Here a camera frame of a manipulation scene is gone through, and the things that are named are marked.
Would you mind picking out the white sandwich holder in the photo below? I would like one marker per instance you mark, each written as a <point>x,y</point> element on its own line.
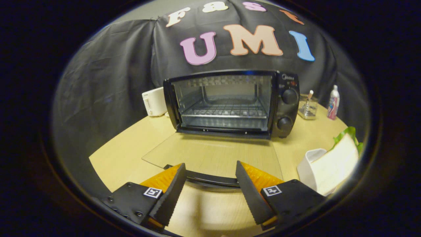
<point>307,164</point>

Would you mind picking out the black toaster oven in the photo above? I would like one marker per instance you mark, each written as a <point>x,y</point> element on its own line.
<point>286,108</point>

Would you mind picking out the white bread toaster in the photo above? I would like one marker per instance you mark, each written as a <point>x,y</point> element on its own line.
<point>154,102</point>

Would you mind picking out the white pink spray bottle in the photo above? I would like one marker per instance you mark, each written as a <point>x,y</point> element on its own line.
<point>333,103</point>

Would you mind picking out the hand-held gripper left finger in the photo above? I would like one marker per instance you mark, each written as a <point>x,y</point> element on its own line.
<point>171,197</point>

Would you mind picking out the small white stick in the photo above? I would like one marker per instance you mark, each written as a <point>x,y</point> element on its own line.
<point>310,94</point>

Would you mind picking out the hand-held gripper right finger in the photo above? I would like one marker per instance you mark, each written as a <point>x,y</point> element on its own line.
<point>253,197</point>

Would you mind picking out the lettuce sandwich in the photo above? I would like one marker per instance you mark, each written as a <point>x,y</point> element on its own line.
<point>335,161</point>

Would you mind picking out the black backdrop cloth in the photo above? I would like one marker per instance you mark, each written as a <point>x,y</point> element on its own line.
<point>108,82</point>

